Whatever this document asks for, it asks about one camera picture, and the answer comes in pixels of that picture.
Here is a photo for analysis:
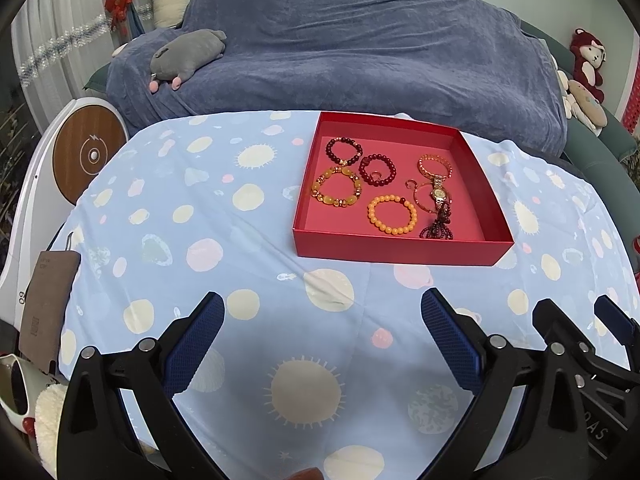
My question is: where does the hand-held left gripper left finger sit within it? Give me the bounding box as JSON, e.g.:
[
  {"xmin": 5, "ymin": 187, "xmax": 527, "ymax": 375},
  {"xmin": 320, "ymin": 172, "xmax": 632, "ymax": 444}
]
[{"xmin": 56, "ymin": 291, "xmax": 226, "ymax": 480}]

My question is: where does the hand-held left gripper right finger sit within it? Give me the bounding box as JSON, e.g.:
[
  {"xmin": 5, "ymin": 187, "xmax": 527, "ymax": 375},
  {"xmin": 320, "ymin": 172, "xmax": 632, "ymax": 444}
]
[{"xmin": 421, "ymin": 287, "xmax": 586, "ymax": 480}]

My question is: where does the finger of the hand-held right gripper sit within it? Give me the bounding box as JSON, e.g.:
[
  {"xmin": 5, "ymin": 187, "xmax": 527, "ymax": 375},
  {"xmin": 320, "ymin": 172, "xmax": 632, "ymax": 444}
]
[
  {"xmin": 594, "ymin": 294, "xmax": 640, "ymax": 356},
  {"xmin": 531, "ymin": 298, "xmax": 601, "ymax": 361}
]

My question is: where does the dark garnet multi-strand bracelet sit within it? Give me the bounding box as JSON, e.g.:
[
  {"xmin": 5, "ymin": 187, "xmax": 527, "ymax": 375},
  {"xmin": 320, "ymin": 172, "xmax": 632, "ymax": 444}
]
[{"xmin": 419, "ymin": 205, "xmax": 457, "ymax": 241}]

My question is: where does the thin gold bangle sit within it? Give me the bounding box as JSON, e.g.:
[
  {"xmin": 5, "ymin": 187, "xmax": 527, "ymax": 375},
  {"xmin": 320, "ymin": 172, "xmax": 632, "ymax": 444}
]
[{"xmin": 405, "ymin": 179, "xmax": 453, "ymax": 216}]

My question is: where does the red shallow box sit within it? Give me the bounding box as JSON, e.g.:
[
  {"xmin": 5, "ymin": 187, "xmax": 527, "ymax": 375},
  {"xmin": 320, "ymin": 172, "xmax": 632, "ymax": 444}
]
[{"xmin": 291, "ymin": 111, "xmax": 516, "ymax": 267}]

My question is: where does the gold wrist watch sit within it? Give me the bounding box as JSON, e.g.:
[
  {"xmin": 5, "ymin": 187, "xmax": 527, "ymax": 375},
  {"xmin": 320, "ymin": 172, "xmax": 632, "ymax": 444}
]
[{"xmin": 429, "ymin": 172, "xmax": 451, "ymax": 211}]

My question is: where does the orange bead bracelet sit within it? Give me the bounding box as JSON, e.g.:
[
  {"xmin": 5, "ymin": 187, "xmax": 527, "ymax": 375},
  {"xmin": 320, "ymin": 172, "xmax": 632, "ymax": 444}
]
[{"xmin": 367, "ymin": 194, "xmax": 418, "ymax": 236}]

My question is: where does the dark red bead bracelet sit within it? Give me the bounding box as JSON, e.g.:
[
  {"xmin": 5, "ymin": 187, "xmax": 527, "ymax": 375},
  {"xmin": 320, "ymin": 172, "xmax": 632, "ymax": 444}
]
[{"xmin": 358, "ymin": 152, "xmax": 397, "ymax": 186}]

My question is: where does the yellow bead bracelet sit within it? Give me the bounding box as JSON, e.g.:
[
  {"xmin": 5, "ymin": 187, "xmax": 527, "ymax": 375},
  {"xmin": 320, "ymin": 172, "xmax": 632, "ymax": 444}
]
[{"xmin": 311, "ymin": 166, "xmax": 365, "ymax": 209}]

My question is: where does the light blue dotted blanket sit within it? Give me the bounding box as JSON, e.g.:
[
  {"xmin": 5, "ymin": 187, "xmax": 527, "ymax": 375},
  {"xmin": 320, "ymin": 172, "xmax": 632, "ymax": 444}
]
[{"xmin": 57, "ymin": 109, "xmax": 640, "ymax": 480}]

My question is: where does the brown cardboard card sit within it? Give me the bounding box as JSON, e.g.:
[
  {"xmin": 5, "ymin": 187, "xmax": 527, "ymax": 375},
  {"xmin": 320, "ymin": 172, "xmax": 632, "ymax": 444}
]
[{"xmin": 19, "ymin": 250, "xmax": 82, "ymax": 376}]

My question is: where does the cream fluffy cushion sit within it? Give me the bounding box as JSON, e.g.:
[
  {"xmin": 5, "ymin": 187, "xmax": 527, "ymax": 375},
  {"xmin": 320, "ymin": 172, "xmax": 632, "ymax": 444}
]
[{"xmin": 35, "ymin": 382, "xmax": 76, "ymax": 478}]

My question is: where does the white slipper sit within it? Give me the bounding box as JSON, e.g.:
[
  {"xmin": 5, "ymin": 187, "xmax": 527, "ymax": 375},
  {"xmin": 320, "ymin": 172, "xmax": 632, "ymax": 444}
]
[{"xmin": 0, "ymin": 352, "xmax": 51, "ymax": 433}]

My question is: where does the green sofa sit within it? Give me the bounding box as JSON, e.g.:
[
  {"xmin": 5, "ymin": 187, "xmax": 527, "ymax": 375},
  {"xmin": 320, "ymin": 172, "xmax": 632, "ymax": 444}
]
[{"xmin": 520, "ymin": 20, "xmax": 640, "ymax": 186}]

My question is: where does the pink striped cushion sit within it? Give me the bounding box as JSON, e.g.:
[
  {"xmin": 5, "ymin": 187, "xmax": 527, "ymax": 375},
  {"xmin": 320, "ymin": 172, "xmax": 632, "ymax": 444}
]
[{"xmin": 620, "ymin": 85, "xmax": 640, "ymax": 136}]

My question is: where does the beige cookie plush toy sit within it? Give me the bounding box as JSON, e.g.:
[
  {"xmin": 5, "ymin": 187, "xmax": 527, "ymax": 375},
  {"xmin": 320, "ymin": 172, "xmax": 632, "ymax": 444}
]
[{"xmin": 567, "ymin": 79, "xmax": 608, "ymax": 128}]

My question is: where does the red monkey plush toy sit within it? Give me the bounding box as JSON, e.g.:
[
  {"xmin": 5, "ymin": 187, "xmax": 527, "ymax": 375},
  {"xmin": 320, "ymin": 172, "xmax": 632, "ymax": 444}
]
[{"xmin": 570, "ymin": 28, "xmax": 607, "ymax": 103}]

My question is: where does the grey plush toy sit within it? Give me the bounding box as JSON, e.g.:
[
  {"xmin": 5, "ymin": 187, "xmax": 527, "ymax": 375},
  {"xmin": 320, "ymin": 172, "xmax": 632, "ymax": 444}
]
[{"xmin": 149, "ymin": 29, "xmax": 227, "ymax": 93}]

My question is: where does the blue blanket covered sofa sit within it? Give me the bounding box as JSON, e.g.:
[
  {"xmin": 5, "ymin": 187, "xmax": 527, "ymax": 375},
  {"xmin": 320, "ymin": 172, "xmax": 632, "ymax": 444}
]
[{"xmin": 106, "ymin": 0, "xmax": 571, "ymax": 156}]

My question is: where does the blue curtain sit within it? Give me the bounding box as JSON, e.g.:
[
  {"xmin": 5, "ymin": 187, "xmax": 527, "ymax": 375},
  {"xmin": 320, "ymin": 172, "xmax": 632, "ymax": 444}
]
[{"xmin": 127, "ymin": 0, "xmax": 156, "ymax": 41}]

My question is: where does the silver tinsel garland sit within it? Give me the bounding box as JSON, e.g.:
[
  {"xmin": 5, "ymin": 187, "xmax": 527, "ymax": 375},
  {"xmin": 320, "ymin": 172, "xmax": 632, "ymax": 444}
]
[{"xmin": 17, "ymin": 2, "xmax": 153, "ymax": 86}]

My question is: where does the red ribbon bow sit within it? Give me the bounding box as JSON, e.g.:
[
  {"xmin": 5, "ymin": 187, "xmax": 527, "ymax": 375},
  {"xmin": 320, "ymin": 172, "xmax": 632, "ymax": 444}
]
[{"xmin": 104, "ymin": 0, "xmax": 135, "ymax": 31}]

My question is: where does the white sheer curtain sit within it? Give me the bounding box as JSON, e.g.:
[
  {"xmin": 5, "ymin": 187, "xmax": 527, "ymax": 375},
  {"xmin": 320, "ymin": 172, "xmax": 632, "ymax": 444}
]
[{"xmin": 10, "ymin": 0, "xmax": 146, "ymax": 126}]

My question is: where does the gold link bracelet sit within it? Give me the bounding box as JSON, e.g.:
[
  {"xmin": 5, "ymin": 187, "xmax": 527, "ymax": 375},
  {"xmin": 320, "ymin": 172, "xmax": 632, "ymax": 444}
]
[{"xmin": 417, "ymin": 154, "xmax": 453, "ymax": 179}]

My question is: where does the dark red bracelet gold charm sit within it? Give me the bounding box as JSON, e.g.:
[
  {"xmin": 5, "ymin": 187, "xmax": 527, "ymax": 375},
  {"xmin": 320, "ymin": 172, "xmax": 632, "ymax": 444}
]
[{"xmin": 326, "ymin": 136, "xmax": 364, "ymax": 166}]

